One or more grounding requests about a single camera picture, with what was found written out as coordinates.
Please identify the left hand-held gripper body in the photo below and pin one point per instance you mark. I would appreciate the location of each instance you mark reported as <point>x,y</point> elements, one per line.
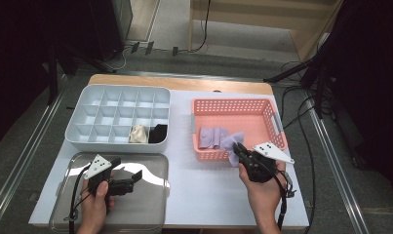
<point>98,165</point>

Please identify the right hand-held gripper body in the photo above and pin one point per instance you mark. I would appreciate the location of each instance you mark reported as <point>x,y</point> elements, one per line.
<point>272,151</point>

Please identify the purple sock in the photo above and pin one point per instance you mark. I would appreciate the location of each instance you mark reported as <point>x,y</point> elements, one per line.
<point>210,138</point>
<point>231,143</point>

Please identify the grey divided storage box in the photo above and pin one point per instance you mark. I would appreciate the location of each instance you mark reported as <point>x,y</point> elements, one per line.
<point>119,148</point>

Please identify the pink perforated basket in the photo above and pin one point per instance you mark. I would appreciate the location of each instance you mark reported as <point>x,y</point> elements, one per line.
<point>262,123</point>

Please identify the cream sock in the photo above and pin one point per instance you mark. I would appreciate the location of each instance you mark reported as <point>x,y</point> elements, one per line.
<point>135,138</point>
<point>138,134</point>

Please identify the clear grey box lid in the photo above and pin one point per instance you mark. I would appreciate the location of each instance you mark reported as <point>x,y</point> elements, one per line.
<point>145,208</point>

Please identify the black sock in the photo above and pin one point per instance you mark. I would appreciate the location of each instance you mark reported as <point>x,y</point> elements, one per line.
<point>157,134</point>
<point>160,138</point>

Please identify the person's right hand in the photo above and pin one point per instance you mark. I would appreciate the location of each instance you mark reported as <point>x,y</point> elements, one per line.
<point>265,195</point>

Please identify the person's left hand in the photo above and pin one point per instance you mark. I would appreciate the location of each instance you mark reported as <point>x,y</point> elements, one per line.
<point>93,217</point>

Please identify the black stand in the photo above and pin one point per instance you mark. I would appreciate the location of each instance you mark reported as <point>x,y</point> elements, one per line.
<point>291,72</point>
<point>52,74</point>

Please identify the dark curtain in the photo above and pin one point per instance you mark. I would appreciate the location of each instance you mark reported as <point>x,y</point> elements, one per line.
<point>15,65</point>
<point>373,97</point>

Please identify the black plug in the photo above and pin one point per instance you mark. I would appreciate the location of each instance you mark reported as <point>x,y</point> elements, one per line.
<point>149,47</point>
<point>175,51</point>
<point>135,47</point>

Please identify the light wooden shelf unit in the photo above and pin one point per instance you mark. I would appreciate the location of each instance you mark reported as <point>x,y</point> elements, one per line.
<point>249,19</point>

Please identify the black cabinet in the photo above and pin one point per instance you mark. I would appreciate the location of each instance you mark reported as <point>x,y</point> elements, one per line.
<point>103,26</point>

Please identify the light wooden panel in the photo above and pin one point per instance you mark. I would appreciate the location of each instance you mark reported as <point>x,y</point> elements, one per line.
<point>142,16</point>

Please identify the metal floor rail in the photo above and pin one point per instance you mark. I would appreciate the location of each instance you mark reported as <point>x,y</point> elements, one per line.
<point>184,75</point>
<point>334,169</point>
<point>21,159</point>

